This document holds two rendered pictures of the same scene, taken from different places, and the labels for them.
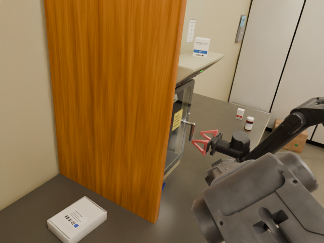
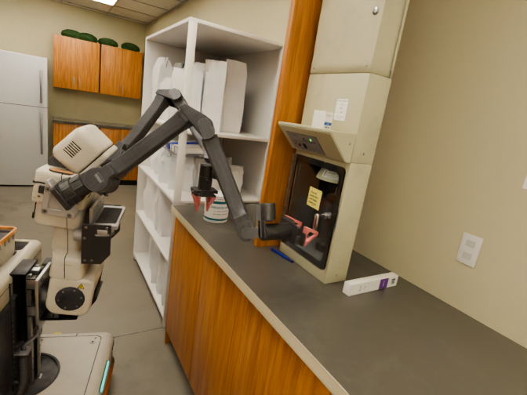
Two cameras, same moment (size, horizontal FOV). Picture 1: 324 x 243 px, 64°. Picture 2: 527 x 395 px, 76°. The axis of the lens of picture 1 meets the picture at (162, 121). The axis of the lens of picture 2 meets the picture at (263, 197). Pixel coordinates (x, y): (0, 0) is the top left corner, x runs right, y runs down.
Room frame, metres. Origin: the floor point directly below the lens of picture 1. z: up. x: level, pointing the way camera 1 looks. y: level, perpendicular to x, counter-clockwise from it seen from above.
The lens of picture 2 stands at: (1.43, -1.27, 1.53)
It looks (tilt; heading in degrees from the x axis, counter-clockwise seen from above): 14 degrees down; 121
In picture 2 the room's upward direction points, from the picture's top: 9 degrees clockwise
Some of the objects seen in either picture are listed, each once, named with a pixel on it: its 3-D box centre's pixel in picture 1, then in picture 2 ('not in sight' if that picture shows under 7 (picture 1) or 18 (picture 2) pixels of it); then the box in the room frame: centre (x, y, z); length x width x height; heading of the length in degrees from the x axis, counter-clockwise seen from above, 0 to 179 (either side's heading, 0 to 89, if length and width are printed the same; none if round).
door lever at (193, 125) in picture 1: (188, 130); (318, 224); (1.01, -0.12, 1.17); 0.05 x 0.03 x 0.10; 63
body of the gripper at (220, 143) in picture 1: (222, 146); (283, 230); (0.94, -0.26, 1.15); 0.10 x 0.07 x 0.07; 154
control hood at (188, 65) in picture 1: (193, 71); (311, 140); (0.91, -0.09, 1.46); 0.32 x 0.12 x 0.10; 153
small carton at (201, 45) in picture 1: (201, 47); (322, 120); (0.94, -0.11, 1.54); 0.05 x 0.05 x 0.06; 80
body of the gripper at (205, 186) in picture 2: not in sight; (205, 184); (0.51, -0.21, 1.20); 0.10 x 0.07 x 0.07; 63
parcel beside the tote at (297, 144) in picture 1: (288, 135); not in sight; (3.15, -1.73, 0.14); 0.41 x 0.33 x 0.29; 70
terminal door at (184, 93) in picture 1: (172, 132); (308, 208); (0.93, -0.05, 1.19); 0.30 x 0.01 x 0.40; 153
